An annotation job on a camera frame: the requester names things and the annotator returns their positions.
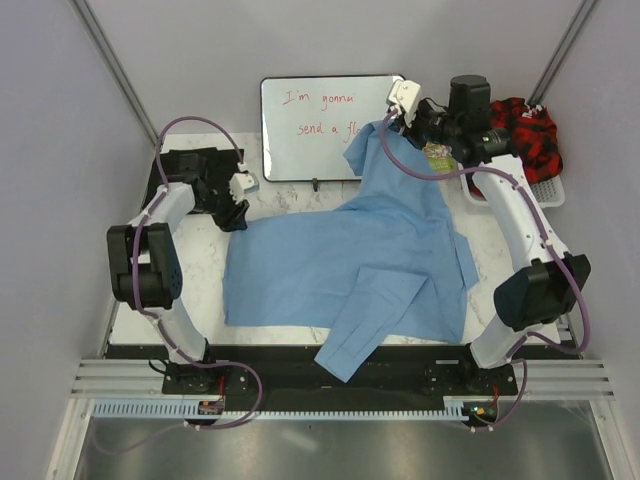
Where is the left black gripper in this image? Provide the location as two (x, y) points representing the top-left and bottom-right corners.
(193, 181), (250, 234)

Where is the light blue long sleeve shirt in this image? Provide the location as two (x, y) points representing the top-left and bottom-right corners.
(223, 122), (478, 358)

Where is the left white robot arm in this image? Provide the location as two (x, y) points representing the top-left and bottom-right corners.
(106, 147), (257, 393)

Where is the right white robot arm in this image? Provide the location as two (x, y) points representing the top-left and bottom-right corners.
(387, 75), (591, 394)

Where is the green paperback book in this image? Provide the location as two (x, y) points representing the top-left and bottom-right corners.
(423, 143), (456, 174)

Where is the folded black shirt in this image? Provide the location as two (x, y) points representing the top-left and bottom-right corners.
(160, 147), (242, 215)

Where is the red black plaid shirt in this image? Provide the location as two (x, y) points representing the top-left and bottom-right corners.
(490, 97), (563, 184)

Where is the white dry-erase board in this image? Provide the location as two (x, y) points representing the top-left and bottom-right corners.
(260, 74), (402, 182)

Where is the white plastic basket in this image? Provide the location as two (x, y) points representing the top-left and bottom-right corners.
(460, 176), (565, 209)

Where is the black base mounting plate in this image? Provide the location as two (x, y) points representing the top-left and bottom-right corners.
(107, 343), (519, 414)

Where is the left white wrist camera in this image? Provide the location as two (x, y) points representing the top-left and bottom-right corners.
(229, 172), (259, 204)

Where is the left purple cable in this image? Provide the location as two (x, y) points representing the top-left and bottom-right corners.
(130, 115), (265, 432)

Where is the white slotted cable duct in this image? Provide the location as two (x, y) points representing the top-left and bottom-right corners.
(92, 398), (469, 421)

